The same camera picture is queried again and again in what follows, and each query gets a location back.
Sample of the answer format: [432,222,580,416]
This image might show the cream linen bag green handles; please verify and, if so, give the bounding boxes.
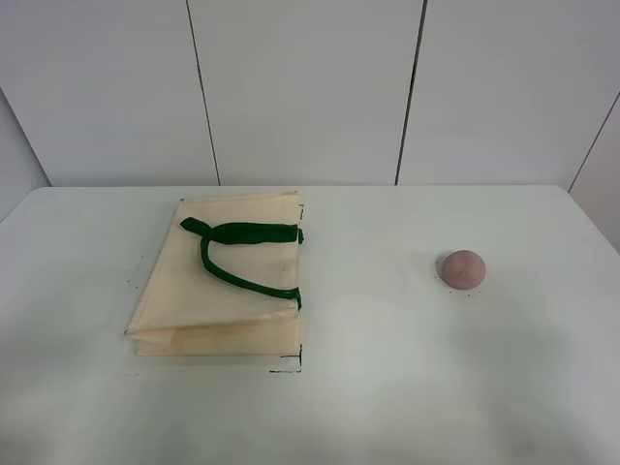
[125,191,304,357]

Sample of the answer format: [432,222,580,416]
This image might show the pink peach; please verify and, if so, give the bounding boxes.
[438,250,486,291]

